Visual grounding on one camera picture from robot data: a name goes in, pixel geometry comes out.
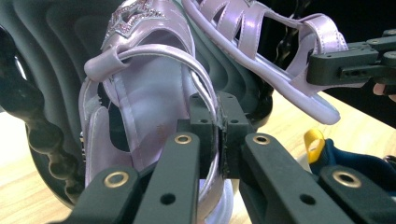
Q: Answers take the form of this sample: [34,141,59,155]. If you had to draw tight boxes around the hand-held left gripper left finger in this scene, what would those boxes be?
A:
[177,92,219,180]

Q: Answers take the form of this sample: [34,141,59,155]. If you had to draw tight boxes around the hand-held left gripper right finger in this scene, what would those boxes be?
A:
[218,91,256,180]

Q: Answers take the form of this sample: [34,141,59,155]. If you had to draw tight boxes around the purple sandal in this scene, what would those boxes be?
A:
[78,0,234,224]
[181,0,367,126]

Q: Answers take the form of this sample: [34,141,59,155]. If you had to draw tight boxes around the navy and cream sneaker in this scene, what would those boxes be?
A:
[303,129,396,197]

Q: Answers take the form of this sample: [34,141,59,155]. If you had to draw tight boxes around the red and black shoe rack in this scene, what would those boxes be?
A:
[0,0,275,209]

